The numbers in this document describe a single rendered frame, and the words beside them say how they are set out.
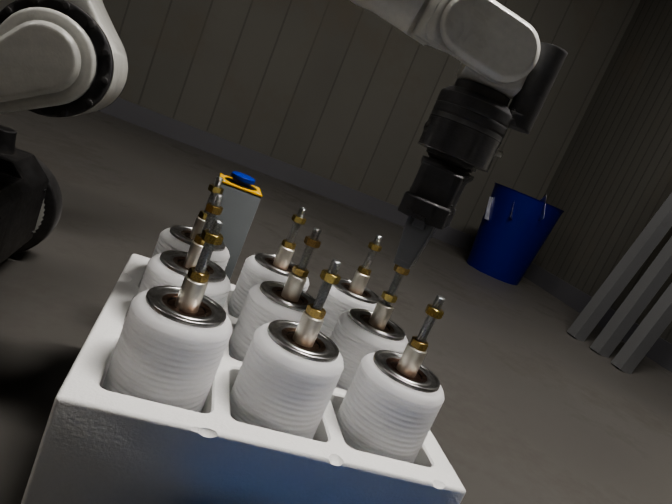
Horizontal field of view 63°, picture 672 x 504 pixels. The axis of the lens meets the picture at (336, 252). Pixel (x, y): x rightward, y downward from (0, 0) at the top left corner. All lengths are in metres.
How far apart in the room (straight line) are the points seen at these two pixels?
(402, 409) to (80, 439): 0.29
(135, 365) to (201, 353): 0.06
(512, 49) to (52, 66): 0.52
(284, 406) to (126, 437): 0.14
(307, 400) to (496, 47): 0.40
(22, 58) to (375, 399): 0.56
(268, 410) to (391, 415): 0.12
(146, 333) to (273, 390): 0.13
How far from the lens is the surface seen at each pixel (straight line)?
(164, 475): 0.53
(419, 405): 0.56
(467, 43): 0.62
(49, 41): 0.76
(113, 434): 0.51
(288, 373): 0.51
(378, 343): 0.66
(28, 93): 0.77
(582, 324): 2.78
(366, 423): 0.57
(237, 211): 0.88
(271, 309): 0.62
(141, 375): 0.52
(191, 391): 0.53
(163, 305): 0.51
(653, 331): 2.60
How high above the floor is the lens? 0.45
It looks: 12 degrees down
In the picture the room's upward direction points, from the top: 23 degrees clockwise
